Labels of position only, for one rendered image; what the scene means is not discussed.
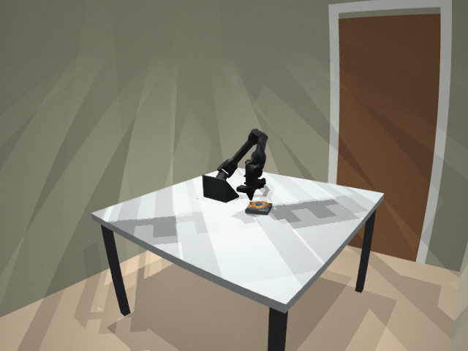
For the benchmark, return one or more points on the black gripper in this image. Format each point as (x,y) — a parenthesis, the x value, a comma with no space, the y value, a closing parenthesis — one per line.
(249,190)

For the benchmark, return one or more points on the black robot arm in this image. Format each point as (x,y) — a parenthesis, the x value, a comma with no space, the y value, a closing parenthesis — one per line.
(254,166)

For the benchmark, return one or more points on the orange round plate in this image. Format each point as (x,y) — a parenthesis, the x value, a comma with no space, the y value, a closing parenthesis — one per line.
(252,205)

